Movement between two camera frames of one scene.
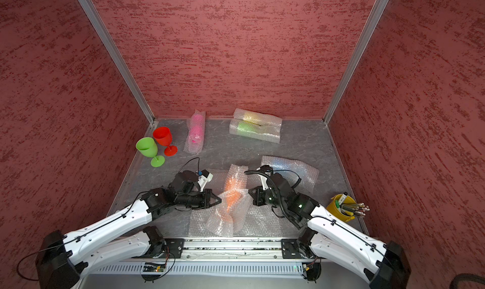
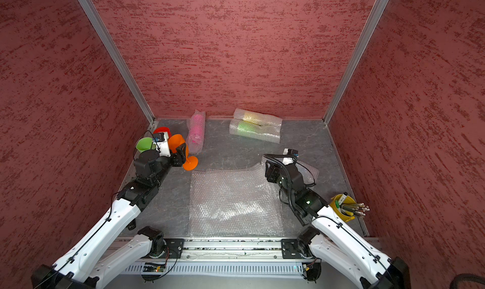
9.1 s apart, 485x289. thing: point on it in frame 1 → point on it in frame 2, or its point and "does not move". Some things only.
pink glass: [196, 126] does not move
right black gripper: [258, 197] → [273, 170]
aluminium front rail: [230, 249] does not move
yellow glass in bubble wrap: [257, 118] does not move
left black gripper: [206, 200] → [179, 158]
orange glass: [233, 206] → [191, 162]
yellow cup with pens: [343, 206] does not move
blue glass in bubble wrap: [292, 170] does not move
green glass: [148, 147] does not move
